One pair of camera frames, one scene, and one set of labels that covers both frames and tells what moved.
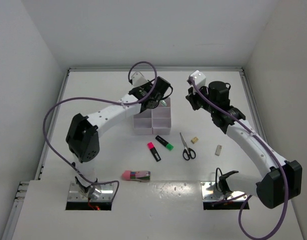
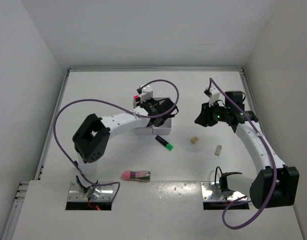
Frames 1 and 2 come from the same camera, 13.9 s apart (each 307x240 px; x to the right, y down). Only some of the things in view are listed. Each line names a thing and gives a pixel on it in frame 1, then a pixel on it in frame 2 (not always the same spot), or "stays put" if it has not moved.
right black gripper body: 197,102 → 214,114
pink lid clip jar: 139,176 stays put
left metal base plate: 75,194 stays put
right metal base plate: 210,192 stays put
